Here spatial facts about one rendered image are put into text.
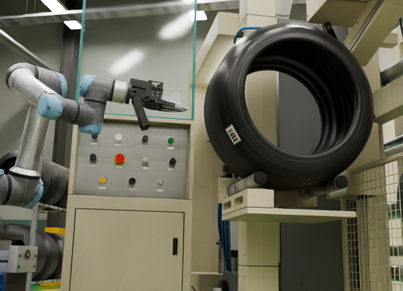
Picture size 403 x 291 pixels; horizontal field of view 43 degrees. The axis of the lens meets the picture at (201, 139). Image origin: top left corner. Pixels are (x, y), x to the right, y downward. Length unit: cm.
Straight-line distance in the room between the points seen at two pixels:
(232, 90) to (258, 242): 64
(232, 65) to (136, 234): 93
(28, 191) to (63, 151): 993
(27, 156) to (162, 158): 65
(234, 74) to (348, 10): 70
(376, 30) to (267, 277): 102
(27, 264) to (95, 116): 59
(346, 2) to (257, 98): 51
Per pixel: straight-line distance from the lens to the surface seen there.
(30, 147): 206
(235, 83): 171
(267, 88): 216
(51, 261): 581
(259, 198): 166
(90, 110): 172
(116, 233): 230
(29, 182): 207
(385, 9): 204
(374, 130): 222
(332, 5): 219
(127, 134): 241
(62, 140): 1207
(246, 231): 203
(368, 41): 216
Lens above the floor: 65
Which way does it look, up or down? 13 degrees up
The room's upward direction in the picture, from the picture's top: 1 degrees clockwise
